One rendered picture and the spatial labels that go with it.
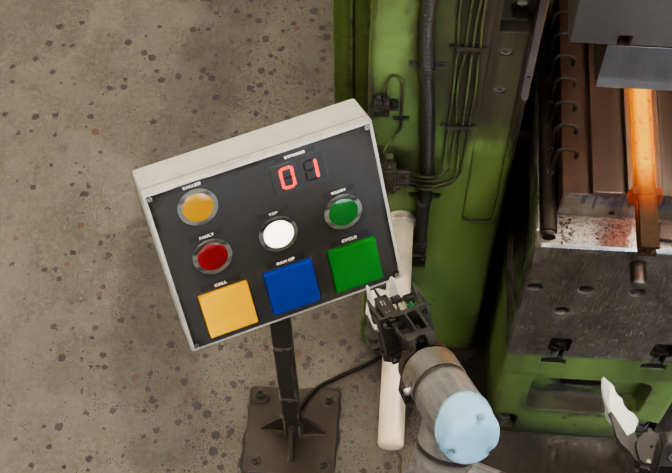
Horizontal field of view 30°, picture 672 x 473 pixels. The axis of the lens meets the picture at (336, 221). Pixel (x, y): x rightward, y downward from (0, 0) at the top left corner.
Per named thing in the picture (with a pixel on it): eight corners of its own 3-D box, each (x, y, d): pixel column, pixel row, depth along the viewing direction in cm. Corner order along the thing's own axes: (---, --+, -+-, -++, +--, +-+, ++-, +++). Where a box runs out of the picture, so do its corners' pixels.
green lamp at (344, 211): (358, 229, 183) (358, 214, 180) (326, 227, 184) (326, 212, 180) (359, 210, 185) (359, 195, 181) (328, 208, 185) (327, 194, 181)
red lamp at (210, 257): (228, 273, 180) (226, 260, 176) (196, 272, 180) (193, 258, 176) (231, 254, 182) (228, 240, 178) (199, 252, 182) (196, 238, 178)
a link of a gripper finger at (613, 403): (581, 399, 183) (620, 450, 179) (588, 384, 178) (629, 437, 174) (598, 388, 184) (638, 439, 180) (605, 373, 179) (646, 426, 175)
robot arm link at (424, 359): (471, 399, 160) (412, 421, 159) (457, 378, 164) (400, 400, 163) (463, 354, 156) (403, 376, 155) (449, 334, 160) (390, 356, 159)
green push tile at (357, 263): (383, 278, 189) (375, 237, 185) (337, 294, 188) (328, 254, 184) (380, 272, 191) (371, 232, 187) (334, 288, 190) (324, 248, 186)
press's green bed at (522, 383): (652, 443, 278) (705, 364, 237) (483, 433, 279) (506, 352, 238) (641, 224, 304) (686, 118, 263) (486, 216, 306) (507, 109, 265)
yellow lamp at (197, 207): (214, 225, 175) (211, 210, 172) (181, 223, 176) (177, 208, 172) (217, 205, 177) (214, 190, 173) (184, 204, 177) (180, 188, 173)
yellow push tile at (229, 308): (259, 322, 186) (247, 282, 182) (211, 339, 185) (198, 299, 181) (256, 315, 187) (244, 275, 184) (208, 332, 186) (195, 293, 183)
